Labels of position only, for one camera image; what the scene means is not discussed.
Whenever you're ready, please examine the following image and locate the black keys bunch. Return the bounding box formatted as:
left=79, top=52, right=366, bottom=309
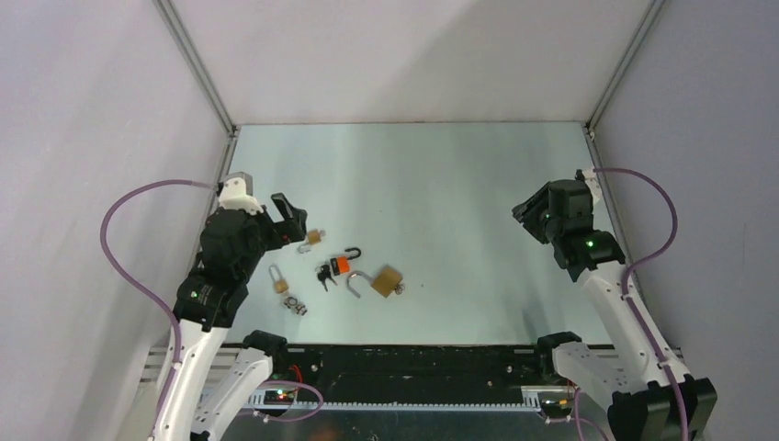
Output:
left=316, top=264, right=337, bottom=292

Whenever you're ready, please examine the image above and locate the orange black padlock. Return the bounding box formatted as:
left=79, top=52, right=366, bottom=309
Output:
left=329, top=247, right=362, bottom=276

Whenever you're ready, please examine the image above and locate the large brass padlock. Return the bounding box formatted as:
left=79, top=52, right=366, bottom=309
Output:
left=345, top=265, right=405, bottom=299

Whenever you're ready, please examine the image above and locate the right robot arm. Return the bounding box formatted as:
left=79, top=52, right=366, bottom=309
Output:
left=512, top=179, right=717, bottom=440

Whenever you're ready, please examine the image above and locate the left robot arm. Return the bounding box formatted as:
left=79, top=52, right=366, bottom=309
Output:
left=150, top=193, right=308, bottom=440

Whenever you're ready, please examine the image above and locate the small brass padlock near gripper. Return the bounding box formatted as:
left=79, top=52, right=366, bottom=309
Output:
left=297, top=229, right=326, bottom=254

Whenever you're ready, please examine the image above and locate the small brass padlock closed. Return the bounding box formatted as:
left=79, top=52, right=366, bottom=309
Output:
left=268, top=264, right=289, bottom=295

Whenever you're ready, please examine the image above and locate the left circuit board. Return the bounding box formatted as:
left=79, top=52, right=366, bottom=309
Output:
left=263, top=390, right=297, bottom=406

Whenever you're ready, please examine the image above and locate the circuit board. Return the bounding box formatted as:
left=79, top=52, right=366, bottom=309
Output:
left=539, top=399, right=572, bottom=409
left=263, top=390, right=297, bottom=406

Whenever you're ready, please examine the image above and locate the right circuit board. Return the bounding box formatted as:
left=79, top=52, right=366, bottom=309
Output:
left=539, top=399, right=572, bottom=409

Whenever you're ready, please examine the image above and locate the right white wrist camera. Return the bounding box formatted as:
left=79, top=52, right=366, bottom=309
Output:
left=575, top=167, right=604, bottom=206

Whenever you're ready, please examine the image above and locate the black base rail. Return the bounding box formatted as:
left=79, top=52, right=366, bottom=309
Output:
left=271, top=345, right=568, bottom=406

